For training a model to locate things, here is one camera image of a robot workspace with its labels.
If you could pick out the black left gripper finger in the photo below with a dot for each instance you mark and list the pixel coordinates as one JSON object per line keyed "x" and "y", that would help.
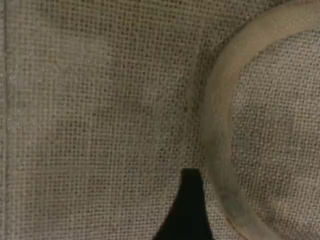
{"x": 187, "y": 212}

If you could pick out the brown burlap tote bag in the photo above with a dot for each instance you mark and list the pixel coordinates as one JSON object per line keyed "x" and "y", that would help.
{"x": 100, "y": 112}

